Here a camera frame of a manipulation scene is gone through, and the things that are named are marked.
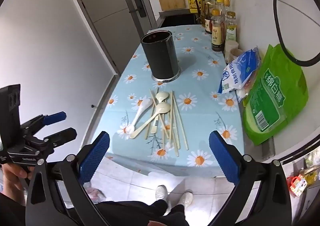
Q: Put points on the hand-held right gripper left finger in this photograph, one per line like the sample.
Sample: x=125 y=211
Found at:
x=95 y=158

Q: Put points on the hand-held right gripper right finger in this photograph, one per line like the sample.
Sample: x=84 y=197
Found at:
x=225 y=158

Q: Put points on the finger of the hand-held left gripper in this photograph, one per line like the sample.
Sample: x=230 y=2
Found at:
x=63 y=134
x=56 y=117

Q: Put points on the white ceramic spoon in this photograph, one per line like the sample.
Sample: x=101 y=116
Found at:
x=140 y=113

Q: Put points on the bunch of cream chopsticks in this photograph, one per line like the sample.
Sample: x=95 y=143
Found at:
x=172 y=115

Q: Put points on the cream cartoon print spoon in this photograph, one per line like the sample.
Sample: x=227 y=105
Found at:
x=163 y=108

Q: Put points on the black utensil holder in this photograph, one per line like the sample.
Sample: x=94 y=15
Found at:
x=160 y=55

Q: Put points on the person's left hand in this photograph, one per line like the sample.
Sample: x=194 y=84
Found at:
x=13 y=173

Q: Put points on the pink plastic bag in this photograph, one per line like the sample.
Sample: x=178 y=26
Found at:
x=96 y=194

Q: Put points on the person's white shoe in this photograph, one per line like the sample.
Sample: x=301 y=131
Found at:
x=185 y=198
x=161 y=194

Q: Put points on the person's black trousers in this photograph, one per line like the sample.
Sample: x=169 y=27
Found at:
x=130 y=213

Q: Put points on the green sugar bag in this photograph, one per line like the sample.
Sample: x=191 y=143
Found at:
x=270 y=100

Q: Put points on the red white package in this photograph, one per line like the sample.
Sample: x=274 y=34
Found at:
x=297 y=184

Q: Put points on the blue white salt bag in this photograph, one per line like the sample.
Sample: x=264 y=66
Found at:
x=237 y=73

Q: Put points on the gold cap brown label bottle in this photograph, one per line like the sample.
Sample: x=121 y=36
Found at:
x=217 y=33

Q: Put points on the soy sauce bottle red label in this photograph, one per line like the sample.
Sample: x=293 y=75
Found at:
x=208 y=24

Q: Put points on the black kitchen sink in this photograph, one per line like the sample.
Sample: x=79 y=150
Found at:
x=180 y=18

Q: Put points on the tall gold cap clear bottle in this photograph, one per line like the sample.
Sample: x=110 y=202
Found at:
x=226 y=5

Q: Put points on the yellow cap clear bottle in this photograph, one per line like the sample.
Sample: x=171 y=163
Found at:
x=218 y=3

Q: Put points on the yellow oil jug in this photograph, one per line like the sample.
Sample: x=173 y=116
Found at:
x=192 y=3

